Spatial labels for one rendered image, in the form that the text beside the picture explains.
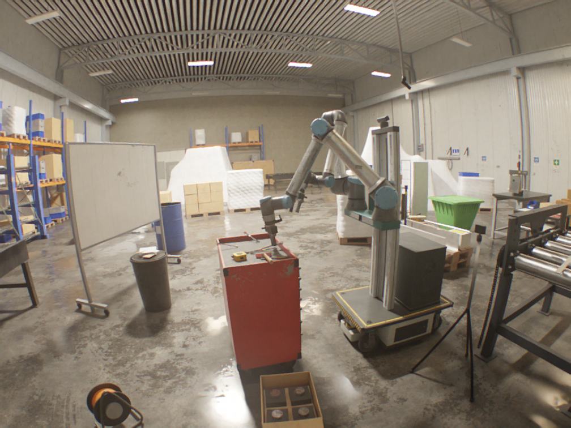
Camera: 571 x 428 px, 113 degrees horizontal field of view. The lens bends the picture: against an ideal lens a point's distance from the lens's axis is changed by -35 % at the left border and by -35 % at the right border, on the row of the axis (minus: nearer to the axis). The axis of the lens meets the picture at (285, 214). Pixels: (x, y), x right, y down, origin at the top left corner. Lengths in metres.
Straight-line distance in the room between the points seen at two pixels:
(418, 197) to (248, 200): 5.37
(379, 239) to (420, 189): 3.58
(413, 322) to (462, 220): 2.97
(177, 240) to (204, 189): 3.58
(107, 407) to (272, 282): 1.31
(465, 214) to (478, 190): 4.29
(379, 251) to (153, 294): 2.34
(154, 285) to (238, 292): 1.61
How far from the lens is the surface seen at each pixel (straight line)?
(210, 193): 8.92
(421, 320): 2.52
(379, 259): 2.55
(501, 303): 2.38
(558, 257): 2.41
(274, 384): 1.98
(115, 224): 3.97
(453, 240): 4.31
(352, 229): 5.26
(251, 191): 9.19
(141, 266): 3.16
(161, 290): 3.28
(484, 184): 9.43
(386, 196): 1.80
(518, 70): 14.00
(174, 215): 5.47
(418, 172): 5.95
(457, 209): 4.97
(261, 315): 1.88
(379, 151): 2.41
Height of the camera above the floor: 1.53
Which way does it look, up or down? 10 degrees down
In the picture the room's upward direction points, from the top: 3 degrees counter-clockwise
